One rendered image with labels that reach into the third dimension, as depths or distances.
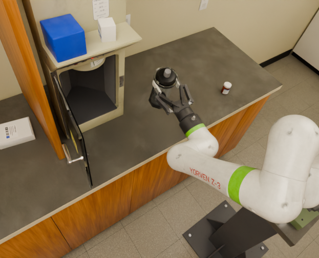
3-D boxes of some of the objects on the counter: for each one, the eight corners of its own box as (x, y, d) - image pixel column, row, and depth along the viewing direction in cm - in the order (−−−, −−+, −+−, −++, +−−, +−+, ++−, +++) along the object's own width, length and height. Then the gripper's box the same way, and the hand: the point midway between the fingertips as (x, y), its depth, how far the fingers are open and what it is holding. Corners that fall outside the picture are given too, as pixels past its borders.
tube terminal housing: (47, 105, 145) (-6, -57, 83) (101, 85, 159) (91, -68, 96) (67, 139, 135) (23, -18, 72) (123, 114, 148) (127, -36, 86)
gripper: (210, 105, 117) (183, 65, 124) (167, 124, 111) (142, 81, 118) (205, 113, 124) (180, 75, 131) (164, 131, 117) (140, 90, 124)
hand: (165, 82), depth 124 cm, fingers closed on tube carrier, 9 cm apart
